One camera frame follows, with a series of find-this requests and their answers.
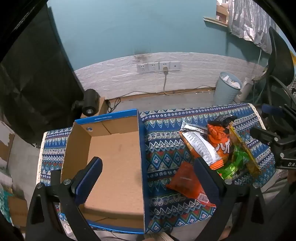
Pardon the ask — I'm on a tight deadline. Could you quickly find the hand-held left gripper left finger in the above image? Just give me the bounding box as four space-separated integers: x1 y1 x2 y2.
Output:
26 157 103 241

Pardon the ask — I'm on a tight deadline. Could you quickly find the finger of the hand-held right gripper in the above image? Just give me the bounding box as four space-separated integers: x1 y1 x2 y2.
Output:
261 104 296 121
250 127 296 152

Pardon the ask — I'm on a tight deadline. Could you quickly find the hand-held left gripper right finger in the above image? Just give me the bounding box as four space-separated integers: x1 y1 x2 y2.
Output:
194 157 273 241

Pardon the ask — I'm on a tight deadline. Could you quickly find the orange snack packet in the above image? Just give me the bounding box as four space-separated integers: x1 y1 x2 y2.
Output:
166 161 216 207

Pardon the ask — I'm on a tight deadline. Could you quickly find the long yellow biscuit packet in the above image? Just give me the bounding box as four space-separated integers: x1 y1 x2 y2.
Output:
229 122 262 176

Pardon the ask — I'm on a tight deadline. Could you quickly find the blue cardboard box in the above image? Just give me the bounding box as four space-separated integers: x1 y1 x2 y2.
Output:
60 109 148 234

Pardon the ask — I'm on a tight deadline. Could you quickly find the green snack packet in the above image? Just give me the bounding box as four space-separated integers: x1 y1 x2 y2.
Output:
216 148 250 180

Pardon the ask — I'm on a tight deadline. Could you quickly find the orange packet with white label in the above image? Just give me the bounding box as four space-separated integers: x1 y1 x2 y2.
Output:
179 132 224 171

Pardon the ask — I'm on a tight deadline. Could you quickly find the black snack packet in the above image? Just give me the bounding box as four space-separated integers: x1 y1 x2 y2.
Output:
208 115 238 127

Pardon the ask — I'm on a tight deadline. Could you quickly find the orange puffed snack bag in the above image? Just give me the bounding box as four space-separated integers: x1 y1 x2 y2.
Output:
207 124 233 163

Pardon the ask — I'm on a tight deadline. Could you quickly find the silver foil snack packet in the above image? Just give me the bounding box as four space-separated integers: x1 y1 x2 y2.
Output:
180 122 208 137

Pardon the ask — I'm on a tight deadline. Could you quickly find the white plastic bottle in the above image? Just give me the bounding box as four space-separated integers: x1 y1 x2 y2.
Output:
236 77 253 103

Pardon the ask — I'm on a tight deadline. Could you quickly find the grey-blue trash bin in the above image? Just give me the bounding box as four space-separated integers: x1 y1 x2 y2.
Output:
213 72 243 106

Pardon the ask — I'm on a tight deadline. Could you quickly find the blue patterned tablecloth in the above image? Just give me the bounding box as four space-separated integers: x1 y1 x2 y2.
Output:
37 103 278 234

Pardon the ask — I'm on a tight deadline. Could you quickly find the black office chair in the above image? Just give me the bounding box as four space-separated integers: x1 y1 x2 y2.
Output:
253 27 296 116

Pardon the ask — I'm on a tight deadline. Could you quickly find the brown cardboard carton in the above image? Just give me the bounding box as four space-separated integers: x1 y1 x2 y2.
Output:
8 197 28 227

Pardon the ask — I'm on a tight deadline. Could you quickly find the silver foil curtain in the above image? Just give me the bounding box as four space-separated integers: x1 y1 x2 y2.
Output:
228 0 278 55

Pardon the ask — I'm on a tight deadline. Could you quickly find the white window sill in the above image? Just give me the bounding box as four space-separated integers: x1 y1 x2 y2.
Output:
203 16 229 27

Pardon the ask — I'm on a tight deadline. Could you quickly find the black floor cable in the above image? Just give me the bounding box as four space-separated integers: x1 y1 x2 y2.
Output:
105 91 151 114

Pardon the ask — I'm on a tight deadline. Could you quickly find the beige plug with cable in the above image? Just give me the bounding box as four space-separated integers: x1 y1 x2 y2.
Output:
162 66 216 95

